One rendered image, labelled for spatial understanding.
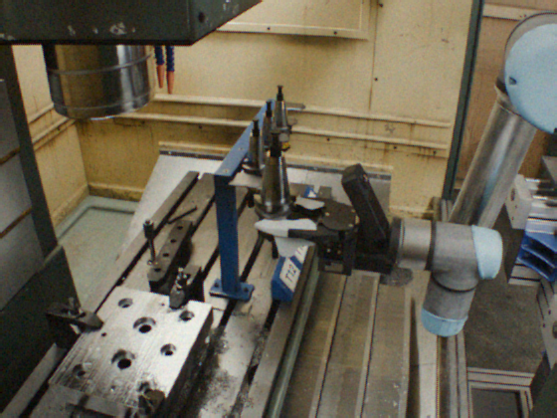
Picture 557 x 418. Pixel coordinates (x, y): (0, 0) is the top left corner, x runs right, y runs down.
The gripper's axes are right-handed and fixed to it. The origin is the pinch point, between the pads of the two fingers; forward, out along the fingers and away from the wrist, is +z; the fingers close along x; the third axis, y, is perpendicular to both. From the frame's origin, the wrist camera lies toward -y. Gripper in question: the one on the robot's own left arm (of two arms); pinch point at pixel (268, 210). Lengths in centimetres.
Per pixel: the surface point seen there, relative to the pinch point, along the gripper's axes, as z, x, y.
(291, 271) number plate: 1.9, 32.1, 37.3
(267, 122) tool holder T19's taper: 10.4, 40.4, 3.1
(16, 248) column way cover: 68, 14, 31
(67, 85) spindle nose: 26.2, -8.2, -20.9
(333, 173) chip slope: 1, 100, 45
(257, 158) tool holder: 9.6, 29.0, 6.5
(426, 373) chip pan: -36, 30, 64
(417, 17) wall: -22, 101, -13
